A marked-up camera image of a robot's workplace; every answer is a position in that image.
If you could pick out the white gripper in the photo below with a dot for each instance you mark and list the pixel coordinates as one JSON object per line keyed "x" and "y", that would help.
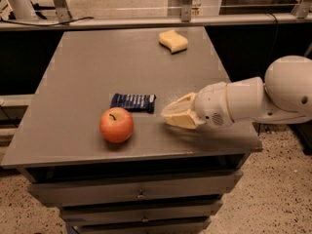
{"x": 211, "y": 105}

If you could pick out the blue rxbar blueberry wrapper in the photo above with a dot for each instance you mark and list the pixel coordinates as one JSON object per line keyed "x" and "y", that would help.
{"x": 134, "y": 103}

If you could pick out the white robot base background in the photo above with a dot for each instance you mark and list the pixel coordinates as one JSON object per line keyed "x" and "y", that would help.
{"x": 22, "y": 9}

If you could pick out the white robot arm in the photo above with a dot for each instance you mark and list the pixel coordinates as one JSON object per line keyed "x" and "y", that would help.
{"x": 282, "y": 96}

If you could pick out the red apple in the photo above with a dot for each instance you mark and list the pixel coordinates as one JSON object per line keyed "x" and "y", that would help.
{"x": 116, "y": 125}

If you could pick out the yellow sponge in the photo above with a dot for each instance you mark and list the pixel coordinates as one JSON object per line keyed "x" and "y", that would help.
{"x": 173, "y": 41}

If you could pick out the top grey drawer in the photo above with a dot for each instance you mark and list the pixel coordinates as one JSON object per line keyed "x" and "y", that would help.
{"x": 133, "y": 188}

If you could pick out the grey drawer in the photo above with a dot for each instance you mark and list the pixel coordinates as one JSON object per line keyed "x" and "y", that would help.
{"x": 141, "y": 212}
{"x": 133, "y": 188}
{"x": 167, "y": 226}

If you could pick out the grey drawer cabinet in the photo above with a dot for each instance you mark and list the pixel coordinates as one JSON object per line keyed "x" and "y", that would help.
{"x": 93, "y": 142}

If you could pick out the middle grey drawer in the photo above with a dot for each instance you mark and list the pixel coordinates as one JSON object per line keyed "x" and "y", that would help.
{"x": 141, "y": 212}

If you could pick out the bottom grey drawer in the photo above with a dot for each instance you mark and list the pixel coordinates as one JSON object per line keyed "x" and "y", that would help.
{"x": 167, "y": 226}

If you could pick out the metal bracket post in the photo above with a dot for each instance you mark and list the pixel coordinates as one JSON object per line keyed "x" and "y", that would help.
{"x": 186, "y": 9}

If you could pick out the grey metal rail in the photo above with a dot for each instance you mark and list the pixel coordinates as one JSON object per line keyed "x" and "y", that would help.
{"x": 93, "y": 24}

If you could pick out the metal frame leg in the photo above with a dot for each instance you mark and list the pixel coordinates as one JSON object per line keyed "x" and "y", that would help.
{"x": 62, "y": 10}

